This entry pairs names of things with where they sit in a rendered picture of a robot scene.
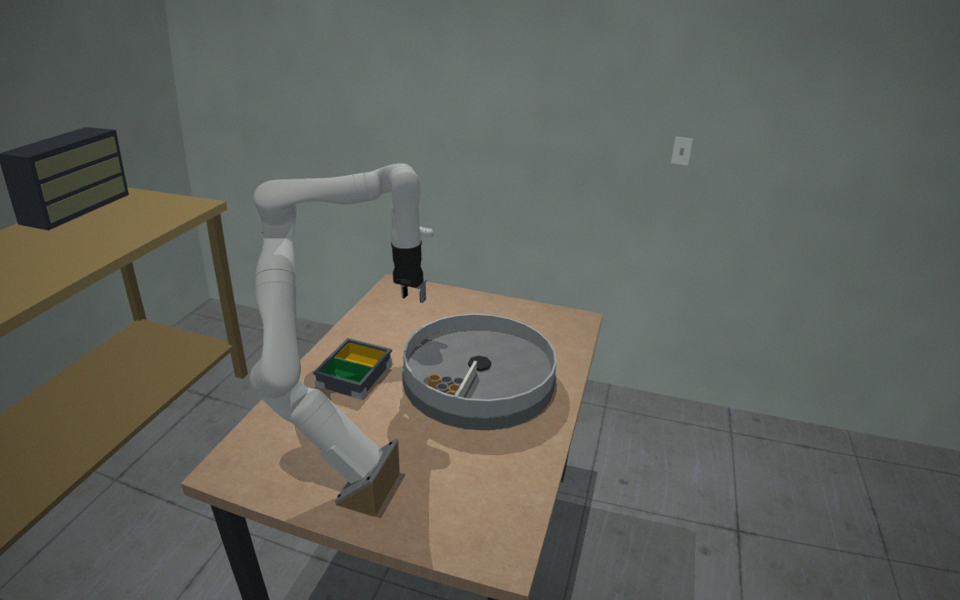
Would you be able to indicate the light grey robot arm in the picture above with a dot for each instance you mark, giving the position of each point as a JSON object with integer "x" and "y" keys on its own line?
{"x": 344, "y": 446}

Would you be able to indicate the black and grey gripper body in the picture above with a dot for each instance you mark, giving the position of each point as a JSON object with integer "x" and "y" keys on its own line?
{"x": 407, "y": 255}

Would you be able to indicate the dark grey divided bin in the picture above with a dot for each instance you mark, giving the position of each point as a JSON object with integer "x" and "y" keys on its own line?
{"x": 347, "y": 363}

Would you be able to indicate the grey round turntable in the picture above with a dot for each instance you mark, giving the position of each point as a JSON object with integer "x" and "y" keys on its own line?
{"x": 498, "y": 357}

